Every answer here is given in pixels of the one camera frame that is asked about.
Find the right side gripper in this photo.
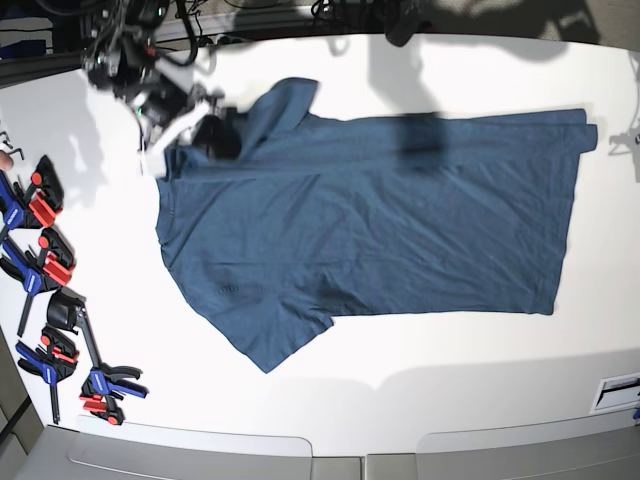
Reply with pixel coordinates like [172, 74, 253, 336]
[134, 74, 248, 165]

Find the blue T-shirt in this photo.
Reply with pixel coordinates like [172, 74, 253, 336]
[156, 78, 598, 373]

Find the robot arm on right side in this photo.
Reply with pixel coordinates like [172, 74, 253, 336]
[83, 1, 241, 158]

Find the blue red clamp top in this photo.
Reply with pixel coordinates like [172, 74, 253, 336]
[1, 156, 64, 242]

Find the blue red clamp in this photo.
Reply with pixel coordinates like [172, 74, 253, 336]
[76, 307, 148, 425]
[1, 156, 64, 242]
[1, 226, 75, 338]
[15, 324, 79, 425]

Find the metal hex key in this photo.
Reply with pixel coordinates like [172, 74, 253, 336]
[0, 131, 25, 161]

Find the blue red clamp bottom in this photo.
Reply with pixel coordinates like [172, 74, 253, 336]
[76, 307, 148, 425]

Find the grey chair left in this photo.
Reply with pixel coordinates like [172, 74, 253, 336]
[14, 427, 362, 479]

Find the grey chair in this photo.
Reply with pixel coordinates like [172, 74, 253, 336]
[364, 411, 639, 479]
[14, 427, 362, 479]

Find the white label sticker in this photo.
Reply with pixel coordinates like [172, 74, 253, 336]
[590, 373, 639, 415]

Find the grey chair right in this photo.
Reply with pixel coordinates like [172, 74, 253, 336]
[364, 411, 639, 479]

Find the right side wrist camera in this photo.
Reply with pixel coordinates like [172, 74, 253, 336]
[137, 146, 167, 178]

